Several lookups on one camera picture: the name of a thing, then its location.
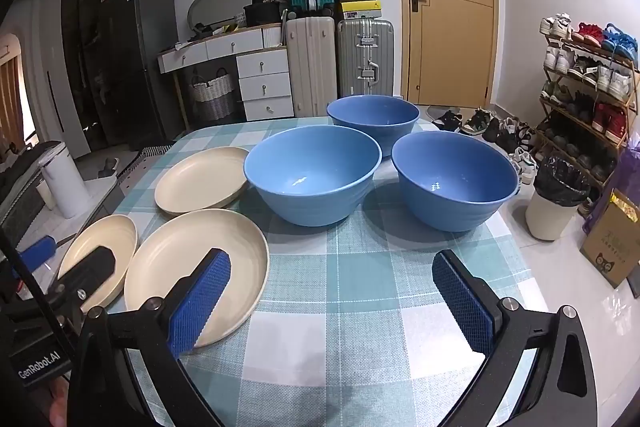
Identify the silver suitcase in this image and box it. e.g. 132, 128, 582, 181
336, 19, 396, 100

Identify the grey side cabinet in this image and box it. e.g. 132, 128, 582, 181
0, 157, 126, 258

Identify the small white cup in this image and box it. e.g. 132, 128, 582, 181
35, 179, 57, 211

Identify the cream plate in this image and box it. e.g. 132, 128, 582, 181
154, 146, 251, 215
56, 214, 139, 314
123, 209, 270, 349

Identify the beige suitcase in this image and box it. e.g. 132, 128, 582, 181
285, 14, 340, 118

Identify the woven basket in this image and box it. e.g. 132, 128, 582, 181
187, 67, 236, 122

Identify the wooden door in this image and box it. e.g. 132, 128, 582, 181
395, 0, 500, 110

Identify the dark grey bag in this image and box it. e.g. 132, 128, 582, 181
0, 139, 63, 188

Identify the white cylindrical appliance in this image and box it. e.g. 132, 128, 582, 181
39, 142, 94, 220

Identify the wooden shoe rack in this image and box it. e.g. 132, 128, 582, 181
537, 27, 640, 188

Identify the tall black wardrobe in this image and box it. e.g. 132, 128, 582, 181
60, 0, 136, 158

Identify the person's left hand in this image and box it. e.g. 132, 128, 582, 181
48, 376, 72, 427

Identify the dark grey refrigerator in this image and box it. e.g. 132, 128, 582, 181
97, 0, 186, 152

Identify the shoe rack with shoes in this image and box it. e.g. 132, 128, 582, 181
539, 13, 640, 180

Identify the black trash bag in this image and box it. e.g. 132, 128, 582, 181
533, 155, 592, 208

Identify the blue bowl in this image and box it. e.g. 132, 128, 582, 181
391, 130, 521, 233
243, 125, 383, 228
326, 95, 420, 158

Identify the purple plastic bag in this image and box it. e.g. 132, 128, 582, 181
582, 132, 640, 233

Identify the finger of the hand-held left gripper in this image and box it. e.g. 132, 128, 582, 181
47, 246, 119, 308
12, 235, 57, 280

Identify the cardboard box cat print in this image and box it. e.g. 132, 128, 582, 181
580, 188, 640, 289

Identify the grey oval mirror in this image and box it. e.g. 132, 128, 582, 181
187, 0, 251, 38

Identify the black storage box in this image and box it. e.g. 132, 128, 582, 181
244, 2, 284, 28

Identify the white trash bin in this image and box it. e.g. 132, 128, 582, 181
525, 187, 577, 242

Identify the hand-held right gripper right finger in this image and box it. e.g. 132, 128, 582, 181
431, 249, 598, 427

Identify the black white floor mat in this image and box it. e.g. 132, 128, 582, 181
120, 146, 175, 180

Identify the teal checked tablecloth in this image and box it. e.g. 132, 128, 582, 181
100, 114, 538, 427

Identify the white drawer desk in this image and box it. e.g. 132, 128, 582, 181
158, 27, 296, 128

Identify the pile of assorted shoes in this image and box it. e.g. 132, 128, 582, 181
430, 107, 540, 185

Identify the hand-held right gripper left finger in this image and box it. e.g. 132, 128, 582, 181
67, 248, 232, 427

